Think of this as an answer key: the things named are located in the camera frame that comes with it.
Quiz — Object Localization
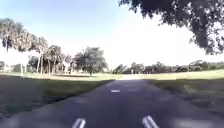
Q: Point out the grass field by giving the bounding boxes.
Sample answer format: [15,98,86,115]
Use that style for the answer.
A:
[139,69,224,118]
[0,72,123,120]

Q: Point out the distant row of trees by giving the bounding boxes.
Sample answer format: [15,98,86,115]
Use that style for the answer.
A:
[112,59,224,75]

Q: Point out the overhanging tree branches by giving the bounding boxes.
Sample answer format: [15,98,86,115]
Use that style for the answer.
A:
[118,0,224,56]

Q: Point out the broad leafy tree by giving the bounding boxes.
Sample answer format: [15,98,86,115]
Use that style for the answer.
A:
[73,46,109,77]

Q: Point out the row of palm trees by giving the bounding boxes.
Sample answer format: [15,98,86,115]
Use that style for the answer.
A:
[0,17,75,76]

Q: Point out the robot's own part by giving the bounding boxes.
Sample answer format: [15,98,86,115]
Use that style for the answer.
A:
[71,117,87,128]
[141,115,160,128]

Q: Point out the grey asphalt path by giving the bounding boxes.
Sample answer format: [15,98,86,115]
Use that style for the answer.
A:
[0,74,224,128]

